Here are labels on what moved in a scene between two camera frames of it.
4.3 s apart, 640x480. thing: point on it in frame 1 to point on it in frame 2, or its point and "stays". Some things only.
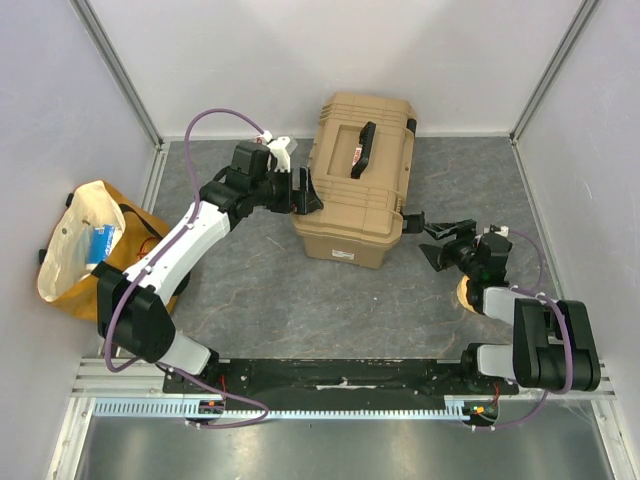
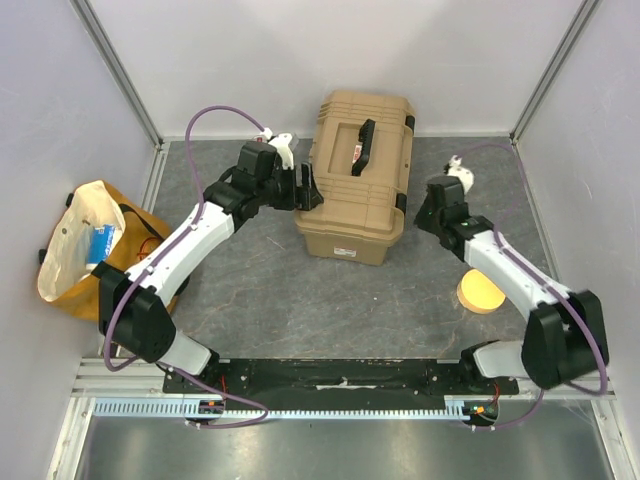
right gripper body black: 451,245 to 427,215
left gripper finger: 313,201 stays
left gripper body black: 279,194 stays
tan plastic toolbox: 359,169 stays
